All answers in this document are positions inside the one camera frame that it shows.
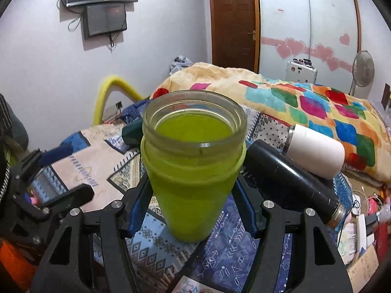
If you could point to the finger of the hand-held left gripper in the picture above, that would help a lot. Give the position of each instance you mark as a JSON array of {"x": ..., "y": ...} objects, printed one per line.
[
  {"x": 57, "y": 155},
  {"x": 74, "y": 193}
]

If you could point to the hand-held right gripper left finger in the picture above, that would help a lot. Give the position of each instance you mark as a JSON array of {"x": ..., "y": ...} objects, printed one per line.
[{"x": 138, "y": 207}]

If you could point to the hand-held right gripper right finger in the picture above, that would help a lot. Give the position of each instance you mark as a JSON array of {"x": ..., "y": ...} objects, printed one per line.
[{"x": 246, "y": 203}]

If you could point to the green glass cup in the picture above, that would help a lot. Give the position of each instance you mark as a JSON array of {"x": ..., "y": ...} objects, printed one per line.
[{"x": 189, "y": 189}]

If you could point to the white thermos cup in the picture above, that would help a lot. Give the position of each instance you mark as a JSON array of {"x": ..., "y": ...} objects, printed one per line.
[{"x": 314, "y": 151}]

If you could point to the black thermos bottle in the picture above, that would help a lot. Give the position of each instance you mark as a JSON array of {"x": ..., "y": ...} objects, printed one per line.
[{"x": 284, "y": 174}]

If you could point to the grey striped cloth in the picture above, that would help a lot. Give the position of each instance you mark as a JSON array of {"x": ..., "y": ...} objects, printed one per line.
[{"x": 12, "y": 122}]

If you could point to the yellow foam tube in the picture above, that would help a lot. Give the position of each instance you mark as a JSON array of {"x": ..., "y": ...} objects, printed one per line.
[{"x": 99, "y": 97}]

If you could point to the dark teal object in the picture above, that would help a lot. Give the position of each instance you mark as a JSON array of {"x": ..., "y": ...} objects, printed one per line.
[{"x": 131, "y": 132}]

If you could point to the colourful patchwork blanket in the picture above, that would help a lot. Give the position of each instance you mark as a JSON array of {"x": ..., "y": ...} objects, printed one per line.
[{"x": 275, "y": 97}]

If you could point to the white power strip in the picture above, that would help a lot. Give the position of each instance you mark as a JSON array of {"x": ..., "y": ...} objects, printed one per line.
[{"x": 361, "y": 230}]

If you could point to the cardboard box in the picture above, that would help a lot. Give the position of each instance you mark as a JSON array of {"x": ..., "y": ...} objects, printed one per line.
[{"x": 363, "y": 265}]

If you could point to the white box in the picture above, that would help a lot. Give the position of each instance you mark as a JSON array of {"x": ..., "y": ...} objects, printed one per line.
[{"x": 301, "y": 71}]

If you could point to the pale patterned clothes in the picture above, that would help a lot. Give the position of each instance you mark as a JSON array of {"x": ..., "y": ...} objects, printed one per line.
[{"x": 180, "y": 64}]

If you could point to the brown wooden door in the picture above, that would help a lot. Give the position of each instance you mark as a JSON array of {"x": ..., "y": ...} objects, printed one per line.
[{"x": 232, "y": 24}]

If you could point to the standing fan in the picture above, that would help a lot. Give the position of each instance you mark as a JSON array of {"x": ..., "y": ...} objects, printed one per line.
[{"x": 363, "y": 67}]

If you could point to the wardrobe with pink hearts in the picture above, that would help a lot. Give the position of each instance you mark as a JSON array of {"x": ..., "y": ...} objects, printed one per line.
[{"x": 284, "y": 15}]

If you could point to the wall socket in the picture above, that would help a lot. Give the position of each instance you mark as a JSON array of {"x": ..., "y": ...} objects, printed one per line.
[{"x": 119, "y": 105}]

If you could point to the small black wall monitor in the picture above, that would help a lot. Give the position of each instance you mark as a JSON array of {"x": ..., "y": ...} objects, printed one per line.
[{"x": 105, "y": 19}]

